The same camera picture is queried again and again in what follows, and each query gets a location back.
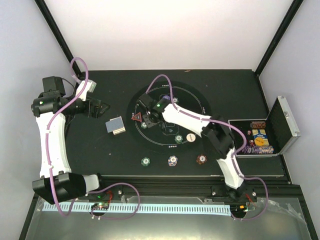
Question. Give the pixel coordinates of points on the light blue slotted strip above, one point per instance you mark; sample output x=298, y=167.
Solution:
x=149, y=208

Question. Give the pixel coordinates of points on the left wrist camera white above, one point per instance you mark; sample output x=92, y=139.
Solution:
x=89, y=88

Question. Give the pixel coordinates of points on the green chip stack source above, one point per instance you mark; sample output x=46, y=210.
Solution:
x=145, y=161

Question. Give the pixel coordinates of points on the left circuit board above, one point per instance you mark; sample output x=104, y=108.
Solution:
x=101, y=206

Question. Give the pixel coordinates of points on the boxed card deck in case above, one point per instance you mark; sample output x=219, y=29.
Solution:
x=260, y=137

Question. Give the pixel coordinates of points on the brown orange chip stack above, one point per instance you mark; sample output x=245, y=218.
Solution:
x=201, y=159

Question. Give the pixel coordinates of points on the green chips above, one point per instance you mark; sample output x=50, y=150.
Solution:
x=144, y=125
x=178, y=138
x=175, y=100

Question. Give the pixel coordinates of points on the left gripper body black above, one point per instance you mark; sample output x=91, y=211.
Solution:
x=86, y=110

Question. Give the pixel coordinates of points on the round black poker mat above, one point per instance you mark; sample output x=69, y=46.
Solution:
x=160, y=138

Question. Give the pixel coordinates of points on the red triangular button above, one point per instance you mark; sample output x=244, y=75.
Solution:
x=137, y=117

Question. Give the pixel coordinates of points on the red dice in case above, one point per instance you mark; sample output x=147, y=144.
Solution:
x=250, y=138

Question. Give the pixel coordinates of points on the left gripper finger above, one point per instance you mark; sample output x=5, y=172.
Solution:
x=97, y=113
x=102, y=106

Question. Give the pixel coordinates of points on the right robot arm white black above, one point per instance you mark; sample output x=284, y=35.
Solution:
x=216, y=135

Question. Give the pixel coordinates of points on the circuit board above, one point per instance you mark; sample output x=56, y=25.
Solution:
x=245, y=208
x=101, y=206

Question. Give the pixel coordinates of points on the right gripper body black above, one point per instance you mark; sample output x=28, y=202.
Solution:
x=152, y=120

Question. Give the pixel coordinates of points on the purple round button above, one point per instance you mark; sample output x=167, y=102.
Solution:
x=167, y=97

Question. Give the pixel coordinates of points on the purple chip row in case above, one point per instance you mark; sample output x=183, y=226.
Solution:
x=258, y=150

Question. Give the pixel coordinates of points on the black aluminium rail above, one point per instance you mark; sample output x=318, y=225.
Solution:
x=171, y=186

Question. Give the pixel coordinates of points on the aluminium poker case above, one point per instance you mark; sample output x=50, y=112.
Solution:
x=281, y=129

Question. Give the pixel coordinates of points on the brown chip row in case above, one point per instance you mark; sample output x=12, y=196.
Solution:
x=258, y=124

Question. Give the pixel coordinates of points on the right circuit board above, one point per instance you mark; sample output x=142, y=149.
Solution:
x=245, y=208

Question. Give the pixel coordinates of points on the white dealer button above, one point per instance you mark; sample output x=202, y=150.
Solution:
x=191, y=137

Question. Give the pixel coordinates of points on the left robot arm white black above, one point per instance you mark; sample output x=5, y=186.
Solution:
x=57, y=183

